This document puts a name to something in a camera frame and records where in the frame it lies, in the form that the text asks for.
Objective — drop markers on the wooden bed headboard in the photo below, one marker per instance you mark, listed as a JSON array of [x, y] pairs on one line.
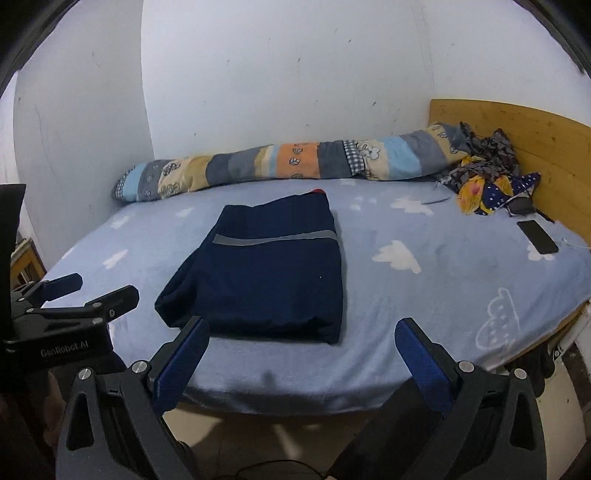
[[545, 134]]

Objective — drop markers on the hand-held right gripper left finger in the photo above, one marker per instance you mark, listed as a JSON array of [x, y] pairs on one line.
[[180, 364]]

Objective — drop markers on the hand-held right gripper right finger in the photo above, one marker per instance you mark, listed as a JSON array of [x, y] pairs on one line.
[[425, 364]]

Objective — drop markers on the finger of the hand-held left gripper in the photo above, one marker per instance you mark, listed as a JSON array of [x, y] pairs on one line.
[[60, 286], [115, 300]]

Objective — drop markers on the white object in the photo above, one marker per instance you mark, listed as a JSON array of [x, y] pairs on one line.
[[575, 339]]

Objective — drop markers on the black smartphone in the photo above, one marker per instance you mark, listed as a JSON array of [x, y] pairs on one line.
[[538, 237]]

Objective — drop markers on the black wallet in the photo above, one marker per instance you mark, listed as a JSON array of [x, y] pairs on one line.
[[521, 206]]

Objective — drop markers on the red cloth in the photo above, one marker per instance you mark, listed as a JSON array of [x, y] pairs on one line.
[[316, 190]]

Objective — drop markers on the light blue cloud-print bed sheet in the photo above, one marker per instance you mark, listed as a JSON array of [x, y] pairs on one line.
[[415, 300]]

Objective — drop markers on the wooden chair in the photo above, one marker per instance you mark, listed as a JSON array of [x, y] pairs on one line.
[[27, 263]]

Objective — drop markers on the colourful patterned cloth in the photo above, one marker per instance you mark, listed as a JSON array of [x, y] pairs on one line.
[[485, 194]]

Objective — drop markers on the navy blue work jacket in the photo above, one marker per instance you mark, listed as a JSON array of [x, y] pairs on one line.
[[268, 277]]

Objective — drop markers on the wooden bed side rail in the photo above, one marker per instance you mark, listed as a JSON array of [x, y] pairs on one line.
[[561, 330]]

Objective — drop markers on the rolled patchwork quilt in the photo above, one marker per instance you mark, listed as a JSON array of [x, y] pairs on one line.
[[277, 161]]

